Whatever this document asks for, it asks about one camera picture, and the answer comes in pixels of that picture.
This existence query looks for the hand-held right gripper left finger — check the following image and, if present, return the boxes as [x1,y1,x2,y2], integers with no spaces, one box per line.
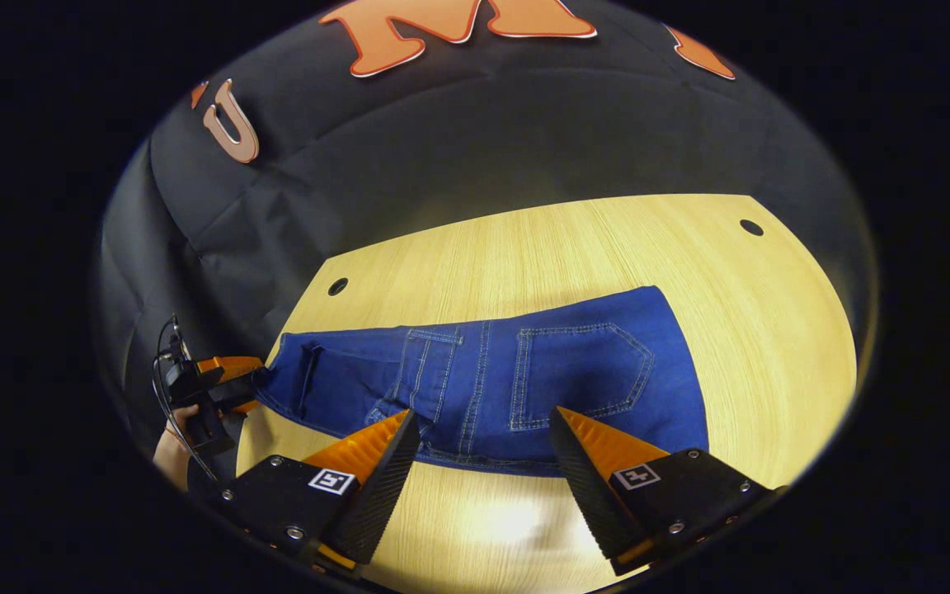
[218,409,422,577]

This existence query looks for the thin black cable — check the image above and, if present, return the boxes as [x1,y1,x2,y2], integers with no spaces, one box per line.
[151,316,222,486]

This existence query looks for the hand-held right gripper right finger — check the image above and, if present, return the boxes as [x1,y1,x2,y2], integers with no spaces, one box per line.
[548,406,788,577]

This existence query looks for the blue denim jeans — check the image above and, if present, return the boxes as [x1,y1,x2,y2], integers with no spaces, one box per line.
[254,285,711,479]

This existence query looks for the black backdrop cloth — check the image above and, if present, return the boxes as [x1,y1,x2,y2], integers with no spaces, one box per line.
[96,0,880,496]

